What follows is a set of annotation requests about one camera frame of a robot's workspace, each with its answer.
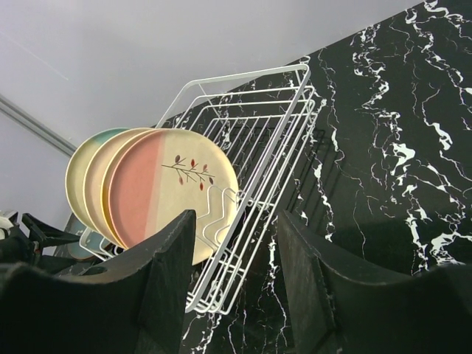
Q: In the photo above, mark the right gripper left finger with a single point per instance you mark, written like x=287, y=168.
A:
x=132, y=303

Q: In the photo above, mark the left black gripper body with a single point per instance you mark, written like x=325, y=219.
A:
x=16, y=247

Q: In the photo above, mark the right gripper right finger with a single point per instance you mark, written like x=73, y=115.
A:
x=341, y=303

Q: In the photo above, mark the blue cream branch plate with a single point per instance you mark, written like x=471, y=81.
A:
x=76, y=170

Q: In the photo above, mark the pink cream branch plate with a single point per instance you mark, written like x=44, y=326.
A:
x=90, y=188
x=166, y=172

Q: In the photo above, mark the white wire dish rack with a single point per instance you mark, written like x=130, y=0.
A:
x=261, y=121

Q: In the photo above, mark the teal glazed floral plate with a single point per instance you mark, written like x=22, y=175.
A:
x=90, y=243

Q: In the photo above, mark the black marble pattern mat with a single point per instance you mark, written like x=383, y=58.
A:
x=386, y=172

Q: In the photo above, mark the left aluminium frame post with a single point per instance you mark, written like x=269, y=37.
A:
x=36, y=127

